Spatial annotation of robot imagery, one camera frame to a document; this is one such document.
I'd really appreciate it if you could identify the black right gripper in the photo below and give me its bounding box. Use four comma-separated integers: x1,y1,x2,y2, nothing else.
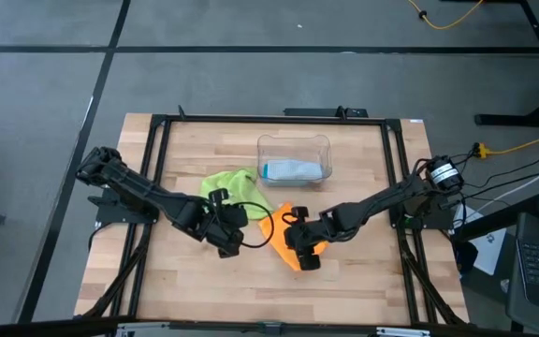
282,216,332,272

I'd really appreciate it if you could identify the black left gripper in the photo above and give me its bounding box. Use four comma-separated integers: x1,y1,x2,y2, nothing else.
203,202,250,259

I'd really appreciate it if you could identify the orange microfiber towel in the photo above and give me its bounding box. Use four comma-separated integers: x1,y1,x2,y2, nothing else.
257,201,331,271

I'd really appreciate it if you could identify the green microfiber towel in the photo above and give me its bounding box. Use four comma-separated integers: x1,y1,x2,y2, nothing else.
198,167,276,221

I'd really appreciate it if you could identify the grey microfiber towel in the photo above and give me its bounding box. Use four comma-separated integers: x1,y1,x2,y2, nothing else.
265,158,324,182

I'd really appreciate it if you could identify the clear plastic bin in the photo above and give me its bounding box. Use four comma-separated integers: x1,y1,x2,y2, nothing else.
255,133,334,187

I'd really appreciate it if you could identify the silver aluminium extrusion bar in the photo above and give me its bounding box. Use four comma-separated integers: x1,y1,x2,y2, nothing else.
114,321,432,337

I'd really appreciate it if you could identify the white paper sheet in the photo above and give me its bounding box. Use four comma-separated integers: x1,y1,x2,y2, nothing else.
451,205,508,277

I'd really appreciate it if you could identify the black left camera cable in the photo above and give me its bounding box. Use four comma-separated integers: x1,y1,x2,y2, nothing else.
235,200,275,249

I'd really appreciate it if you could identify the black aluminium table frame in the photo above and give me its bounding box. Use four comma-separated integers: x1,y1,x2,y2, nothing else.
80,111,467,327

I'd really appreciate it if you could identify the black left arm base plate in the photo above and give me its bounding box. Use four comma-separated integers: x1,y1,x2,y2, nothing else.
86,185,161,226

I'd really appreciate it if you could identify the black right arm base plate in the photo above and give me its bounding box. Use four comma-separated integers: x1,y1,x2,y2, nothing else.
386,191,456,231

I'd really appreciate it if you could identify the yellow extension cord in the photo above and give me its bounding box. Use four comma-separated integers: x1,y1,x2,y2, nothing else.
473,136,539,159

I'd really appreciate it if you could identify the black desk leg frame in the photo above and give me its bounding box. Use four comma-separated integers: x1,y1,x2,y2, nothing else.
473,0,539,128

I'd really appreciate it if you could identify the yellow floor cable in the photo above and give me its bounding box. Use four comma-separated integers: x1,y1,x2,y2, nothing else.
407,0,485,31

